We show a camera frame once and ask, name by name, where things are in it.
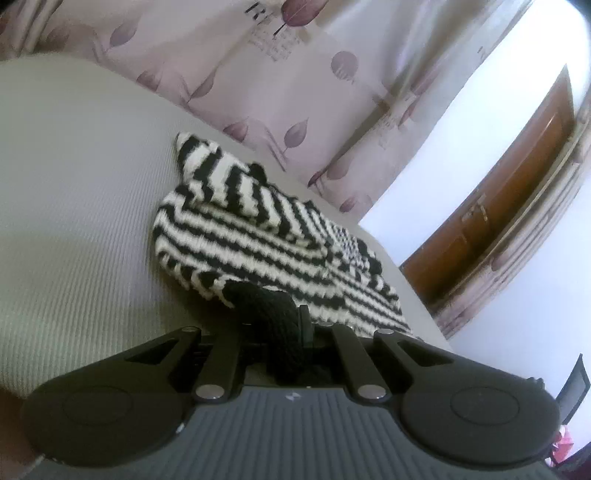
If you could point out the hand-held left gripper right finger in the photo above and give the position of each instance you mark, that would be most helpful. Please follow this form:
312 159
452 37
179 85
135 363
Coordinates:
344 353

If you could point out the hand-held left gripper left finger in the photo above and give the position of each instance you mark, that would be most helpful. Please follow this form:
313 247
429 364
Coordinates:
226 353

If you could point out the black white striped knit sweater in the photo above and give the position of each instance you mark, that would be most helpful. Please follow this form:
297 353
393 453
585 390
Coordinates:
258 244

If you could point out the beige ribbed table cloth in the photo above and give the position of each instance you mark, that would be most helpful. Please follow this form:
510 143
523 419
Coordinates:
69 207

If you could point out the black chair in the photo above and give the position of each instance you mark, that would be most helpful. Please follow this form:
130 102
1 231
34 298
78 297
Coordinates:
575 387

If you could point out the brown wooden door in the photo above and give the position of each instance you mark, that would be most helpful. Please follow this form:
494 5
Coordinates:
508 184

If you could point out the pink object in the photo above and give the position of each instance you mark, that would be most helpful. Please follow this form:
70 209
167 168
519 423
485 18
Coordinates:
563 445

